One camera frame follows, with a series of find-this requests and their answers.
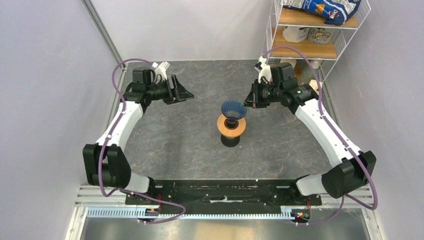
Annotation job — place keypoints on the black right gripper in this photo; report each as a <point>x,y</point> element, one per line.
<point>253,98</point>

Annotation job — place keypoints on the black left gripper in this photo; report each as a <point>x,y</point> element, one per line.
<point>177,94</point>

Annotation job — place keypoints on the blue coffee filter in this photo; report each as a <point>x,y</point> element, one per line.
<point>233,109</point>

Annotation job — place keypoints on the orange coffee dripper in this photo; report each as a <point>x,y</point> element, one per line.
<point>230,130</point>

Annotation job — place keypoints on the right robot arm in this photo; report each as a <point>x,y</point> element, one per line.
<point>278,84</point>

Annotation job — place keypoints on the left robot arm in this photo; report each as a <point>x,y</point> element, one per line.
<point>105,162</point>

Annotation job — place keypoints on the white bottle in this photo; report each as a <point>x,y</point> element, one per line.
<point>292,61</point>

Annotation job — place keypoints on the wooden holder block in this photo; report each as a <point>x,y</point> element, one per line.
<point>316,85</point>

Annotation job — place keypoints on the green spray bottle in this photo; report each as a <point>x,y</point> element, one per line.
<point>315,63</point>

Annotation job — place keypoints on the white jar with label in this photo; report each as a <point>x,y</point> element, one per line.
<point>295,34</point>

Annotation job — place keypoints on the blue chip bag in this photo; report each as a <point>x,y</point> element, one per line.
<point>335,12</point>

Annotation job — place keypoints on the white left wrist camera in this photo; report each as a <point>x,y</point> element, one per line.
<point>160,70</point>

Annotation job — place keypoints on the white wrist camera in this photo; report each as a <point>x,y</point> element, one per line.
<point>264,70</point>
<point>160,70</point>

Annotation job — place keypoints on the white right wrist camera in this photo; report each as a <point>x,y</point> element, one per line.
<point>264,70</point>

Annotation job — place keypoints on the white wire shelf rack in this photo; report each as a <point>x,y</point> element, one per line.
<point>327,54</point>

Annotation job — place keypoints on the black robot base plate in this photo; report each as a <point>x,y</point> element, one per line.
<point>241,197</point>

